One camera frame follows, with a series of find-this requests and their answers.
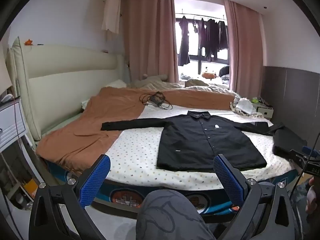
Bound dark bundle by window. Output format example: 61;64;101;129
219;65;230;84

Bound black cloth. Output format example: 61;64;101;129
272;122;308;157

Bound dark hanging garment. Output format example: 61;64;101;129
217;21;229;52
177;16;191;67
198;18;208;49
206;19;219;60

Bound floral bed sheet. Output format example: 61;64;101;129
100;104;298;190

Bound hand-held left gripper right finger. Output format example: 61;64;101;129
213;154;304;240

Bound orange blanket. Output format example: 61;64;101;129
35;86;238;178

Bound white patterned cloth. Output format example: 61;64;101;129
230;96;263;117

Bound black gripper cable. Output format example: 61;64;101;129
289;132;320;199

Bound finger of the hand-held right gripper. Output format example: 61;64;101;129
289;146;320;167

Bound small grey nightstand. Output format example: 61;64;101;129
256;105;274;119

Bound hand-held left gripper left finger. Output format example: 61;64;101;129
29;154;112;240

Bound cream padded headboard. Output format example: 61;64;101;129
6;37;130;142

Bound pink curtain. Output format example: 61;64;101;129
125;0;181;85
224;0;266;98

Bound person's leg in grey pants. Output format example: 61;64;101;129
135;189;218;240

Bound yellow box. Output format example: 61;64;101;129
24;177;38;193

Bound white nightstand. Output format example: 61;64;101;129
0;94;28;153

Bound black button shirt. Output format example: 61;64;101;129
101;110;284;172

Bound black charger with cable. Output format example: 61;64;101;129
140;92;173;110

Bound blue printed bed side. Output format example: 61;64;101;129
46;160;299;219

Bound window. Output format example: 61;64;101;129
175;0;230;80

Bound person's right hand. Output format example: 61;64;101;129
305;177;320;213

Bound cream hanging cloth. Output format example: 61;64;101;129
101;0;122;34

